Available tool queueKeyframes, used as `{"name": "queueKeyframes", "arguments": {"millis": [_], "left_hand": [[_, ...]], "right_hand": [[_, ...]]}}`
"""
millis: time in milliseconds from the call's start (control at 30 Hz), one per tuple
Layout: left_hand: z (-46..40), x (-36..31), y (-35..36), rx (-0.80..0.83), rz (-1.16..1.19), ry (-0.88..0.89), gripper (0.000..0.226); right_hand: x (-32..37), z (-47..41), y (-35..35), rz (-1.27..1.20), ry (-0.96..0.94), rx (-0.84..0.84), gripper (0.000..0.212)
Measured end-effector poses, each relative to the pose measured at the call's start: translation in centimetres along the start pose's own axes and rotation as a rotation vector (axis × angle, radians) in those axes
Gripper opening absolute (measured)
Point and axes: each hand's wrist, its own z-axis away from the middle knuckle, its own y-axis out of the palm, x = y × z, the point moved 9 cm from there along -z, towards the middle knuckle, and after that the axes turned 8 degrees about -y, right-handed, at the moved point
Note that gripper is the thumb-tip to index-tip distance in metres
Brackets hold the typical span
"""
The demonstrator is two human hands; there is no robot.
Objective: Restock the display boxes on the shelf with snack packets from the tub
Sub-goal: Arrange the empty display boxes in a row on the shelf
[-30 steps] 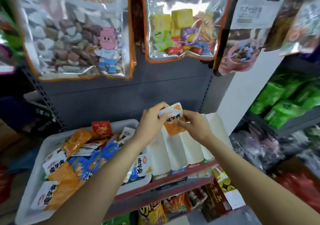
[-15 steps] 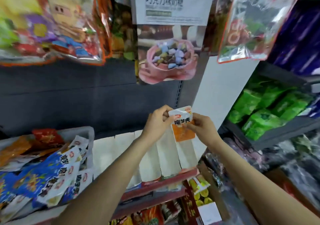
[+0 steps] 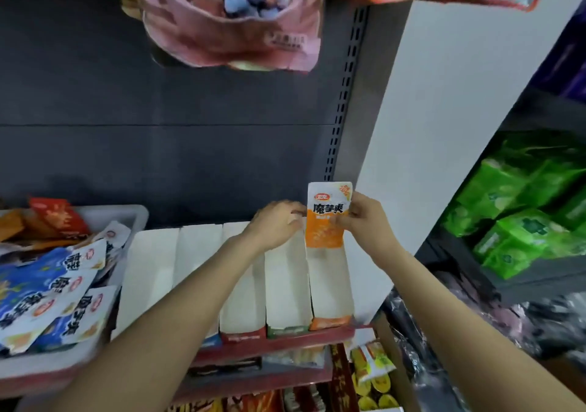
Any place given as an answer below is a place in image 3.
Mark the person's left hand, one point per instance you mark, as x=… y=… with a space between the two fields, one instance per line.
x=273 y=227

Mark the orange snack packets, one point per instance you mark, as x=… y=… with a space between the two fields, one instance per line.
x=325 y=215

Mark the person's left forearm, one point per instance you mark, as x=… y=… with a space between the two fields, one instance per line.
x=174 y=334

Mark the stack of green packs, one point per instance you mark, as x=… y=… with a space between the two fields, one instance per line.
x=513 y=233

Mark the person's right forearm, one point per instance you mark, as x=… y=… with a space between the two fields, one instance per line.
x=467 y=343

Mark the yellow snack packets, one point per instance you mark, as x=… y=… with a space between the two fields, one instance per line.
x=375 y=380

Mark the green display box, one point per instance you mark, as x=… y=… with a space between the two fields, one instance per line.
x=288 y=288

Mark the person's right hand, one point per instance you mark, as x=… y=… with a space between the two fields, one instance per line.
x=371 y=229

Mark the hanging pink candy bag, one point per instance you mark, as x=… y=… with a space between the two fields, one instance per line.
x=229 y=41

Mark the pile of snack packets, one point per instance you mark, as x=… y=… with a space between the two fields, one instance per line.
x=55 y=297

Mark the row of purple packs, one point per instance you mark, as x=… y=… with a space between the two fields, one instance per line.
x=568 y=59

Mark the orange display box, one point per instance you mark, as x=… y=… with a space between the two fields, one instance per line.
x=330 y=284

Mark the blue display box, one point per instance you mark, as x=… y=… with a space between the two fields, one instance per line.
x=192 y=242

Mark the gold display box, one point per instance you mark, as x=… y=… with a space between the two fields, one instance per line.
x=146 y=279

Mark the red display box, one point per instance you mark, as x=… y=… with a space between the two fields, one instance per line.
x=247 y=306

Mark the black plastic wrapped bundle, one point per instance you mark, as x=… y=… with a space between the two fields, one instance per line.
x=494 y=325

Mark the white plastic bin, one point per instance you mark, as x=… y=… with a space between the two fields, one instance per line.
x=46 y=363

